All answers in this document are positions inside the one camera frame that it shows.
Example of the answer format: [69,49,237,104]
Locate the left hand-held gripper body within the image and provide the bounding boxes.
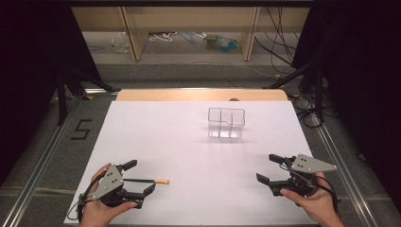
[91,164,147,210]

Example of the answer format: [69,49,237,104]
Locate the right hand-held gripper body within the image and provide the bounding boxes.
[269,153,338,197]

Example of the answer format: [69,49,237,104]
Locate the makeup brush with orange bristles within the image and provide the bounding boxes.
[123,178,170,185]

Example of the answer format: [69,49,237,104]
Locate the clear plastic organizer box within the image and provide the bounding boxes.
[207,107,247,140]

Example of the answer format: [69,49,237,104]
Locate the person's left hand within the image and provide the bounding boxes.
[79,163,138,227]

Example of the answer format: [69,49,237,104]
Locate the person's right hand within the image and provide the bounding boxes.
[279,171,344,227]

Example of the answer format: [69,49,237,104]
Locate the white paper sheet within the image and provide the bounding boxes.
[63,99,321,226]

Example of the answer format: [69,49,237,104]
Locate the black stand leg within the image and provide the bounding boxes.
[56,67,118,127]
[262,61,325,124]

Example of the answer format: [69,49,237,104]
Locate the black curtain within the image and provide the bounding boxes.
[290,0,401,207]
[0,0,112,187]

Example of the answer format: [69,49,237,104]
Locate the clear plastic bag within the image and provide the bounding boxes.
[111,31,131,54]

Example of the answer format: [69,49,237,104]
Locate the colourful plastic packets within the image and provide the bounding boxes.
[203,32,243,54]

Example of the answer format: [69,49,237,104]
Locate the wooden desk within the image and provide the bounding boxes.
[71,6,312,62]

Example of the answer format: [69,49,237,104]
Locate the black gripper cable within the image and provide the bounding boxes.
[66,175,106,222]
[315,175,342,219]

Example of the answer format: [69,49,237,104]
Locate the metal floor rail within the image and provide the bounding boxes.
[1,94,83,227]
[310,113,380,227]

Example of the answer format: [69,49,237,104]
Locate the black cables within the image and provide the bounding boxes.
[253,7,301,76]

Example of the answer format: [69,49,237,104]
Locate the white cable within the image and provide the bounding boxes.
[148,31,179,44]

